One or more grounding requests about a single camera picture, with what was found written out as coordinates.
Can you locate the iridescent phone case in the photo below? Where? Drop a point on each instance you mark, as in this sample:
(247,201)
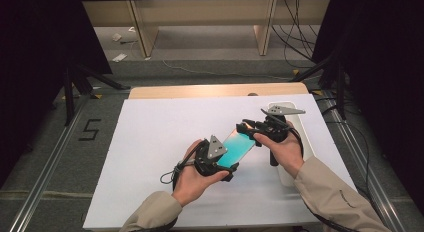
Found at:
(235,148)

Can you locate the metal floor rail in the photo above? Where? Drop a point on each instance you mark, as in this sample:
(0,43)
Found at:
(363,165)
(43,178)

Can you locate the white paper scrap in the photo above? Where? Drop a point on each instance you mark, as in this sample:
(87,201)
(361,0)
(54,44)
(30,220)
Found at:
(120,57)
(116,37)

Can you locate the white rectangular box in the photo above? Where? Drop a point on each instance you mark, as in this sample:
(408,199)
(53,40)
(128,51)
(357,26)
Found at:
(308,135)

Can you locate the person's left hand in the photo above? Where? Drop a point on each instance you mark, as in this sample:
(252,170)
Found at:
(190,182)

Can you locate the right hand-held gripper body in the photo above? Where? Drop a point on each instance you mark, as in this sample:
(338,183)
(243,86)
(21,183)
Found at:
(276,128)

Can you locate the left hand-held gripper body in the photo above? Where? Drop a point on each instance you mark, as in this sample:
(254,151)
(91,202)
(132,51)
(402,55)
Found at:
(215,148)

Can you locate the wooden cabinet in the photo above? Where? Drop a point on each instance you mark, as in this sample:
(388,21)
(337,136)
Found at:
(206,12)

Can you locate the black curtain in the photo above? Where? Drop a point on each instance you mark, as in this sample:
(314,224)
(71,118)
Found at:
(40,42)
(383,58)

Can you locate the black tripod stand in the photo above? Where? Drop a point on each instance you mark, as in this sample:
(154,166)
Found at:
(340,92)
(69,98)

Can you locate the yellow tape piece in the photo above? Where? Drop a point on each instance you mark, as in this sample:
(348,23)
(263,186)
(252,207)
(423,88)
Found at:
(317,92)
(96,96)

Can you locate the person's right hand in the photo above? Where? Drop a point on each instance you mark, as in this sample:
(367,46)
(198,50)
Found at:
(288,155)

